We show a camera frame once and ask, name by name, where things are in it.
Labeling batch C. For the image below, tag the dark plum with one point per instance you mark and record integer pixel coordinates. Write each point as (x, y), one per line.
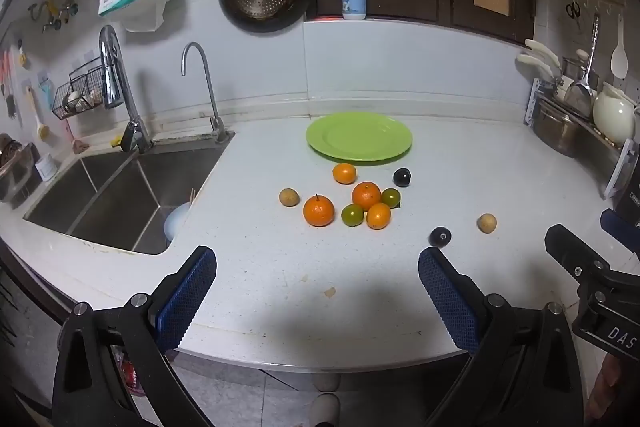
(402, 177)
(440, 237)

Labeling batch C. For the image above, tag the pale bowl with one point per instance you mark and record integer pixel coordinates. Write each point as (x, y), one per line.
(175, 222)

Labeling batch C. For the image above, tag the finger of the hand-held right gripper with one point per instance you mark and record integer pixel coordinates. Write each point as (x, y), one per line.
(575, 252)
(617, 222)

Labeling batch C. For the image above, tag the yellow dish brush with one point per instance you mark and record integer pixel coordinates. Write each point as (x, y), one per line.
(43, 130)

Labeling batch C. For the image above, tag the pink scrubber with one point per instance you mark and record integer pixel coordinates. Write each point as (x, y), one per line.
(80, 147)

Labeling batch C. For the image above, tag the green mandarin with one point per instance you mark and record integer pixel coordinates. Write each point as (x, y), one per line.
(352, 215)
(391, 197)

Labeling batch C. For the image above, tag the white rice paddle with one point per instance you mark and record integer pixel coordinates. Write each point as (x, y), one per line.
(619, 59)

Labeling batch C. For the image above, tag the white cup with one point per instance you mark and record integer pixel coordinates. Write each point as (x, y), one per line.
(47, 168)

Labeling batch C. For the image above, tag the large chrome faucet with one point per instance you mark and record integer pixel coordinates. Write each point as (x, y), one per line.
(112, 72)

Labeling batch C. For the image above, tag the white ceramic pot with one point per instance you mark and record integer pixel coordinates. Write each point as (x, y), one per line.
(612, 112)

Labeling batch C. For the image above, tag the green plate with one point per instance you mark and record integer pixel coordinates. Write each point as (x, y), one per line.
(360, 139)

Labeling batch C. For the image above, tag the person's right hand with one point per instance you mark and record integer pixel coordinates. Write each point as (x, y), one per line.
(607, 387)

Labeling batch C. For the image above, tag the steel cooking pot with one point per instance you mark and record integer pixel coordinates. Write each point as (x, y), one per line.
(557, 129)

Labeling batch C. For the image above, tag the orange mandarin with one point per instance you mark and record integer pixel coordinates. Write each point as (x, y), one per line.
(318, 211)
(378, 216)
(344, 173)
(366, 196)

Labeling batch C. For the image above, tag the brown longan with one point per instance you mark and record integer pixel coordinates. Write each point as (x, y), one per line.
(486, 223)
(289, 197)

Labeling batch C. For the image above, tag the black scissors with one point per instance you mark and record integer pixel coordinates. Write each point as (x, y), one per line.
(573, 9)

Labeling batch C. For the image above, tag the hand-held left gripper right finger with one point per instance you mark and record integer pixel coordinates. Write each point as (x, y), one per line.
(447, 297)

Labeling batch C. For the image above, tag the steel dish rack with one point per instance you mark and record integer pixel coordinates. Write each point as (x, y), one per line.
(612, 157)

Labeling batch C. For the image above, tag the thin gooseneck faucet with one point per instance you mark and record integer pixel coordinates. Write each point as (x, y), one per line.
(211, 94)

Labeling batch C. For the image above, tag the steel ladle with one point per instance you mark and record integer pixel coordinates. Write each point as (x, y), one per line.
(582, 94)

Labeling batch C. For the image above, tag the metal pot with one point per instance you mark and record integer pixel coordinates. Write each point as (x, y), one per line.
(12, 172)

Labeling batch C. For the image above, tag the steel sink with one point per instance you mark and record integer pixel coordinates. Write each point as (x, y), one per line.
(100, 192)

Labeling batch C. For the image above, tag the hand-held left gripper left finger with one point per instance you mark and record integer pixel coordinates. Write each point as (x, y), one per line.
(187, 302)

